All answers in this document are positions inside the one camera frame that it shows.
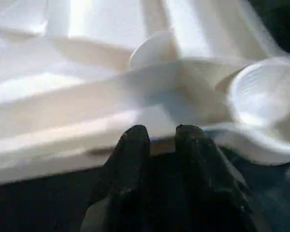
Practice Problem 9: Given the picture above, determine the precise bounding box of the white plastic table top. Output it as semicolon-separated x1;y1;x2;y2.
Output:
0;0;290;189

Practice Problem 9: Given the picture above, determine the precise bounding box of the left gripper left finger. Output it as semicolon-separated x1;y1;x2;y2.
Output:
81;125;151;232

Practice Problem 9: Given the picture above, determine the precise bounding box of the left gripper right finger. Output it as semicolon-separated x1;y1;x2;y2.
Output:
175;124;272;232

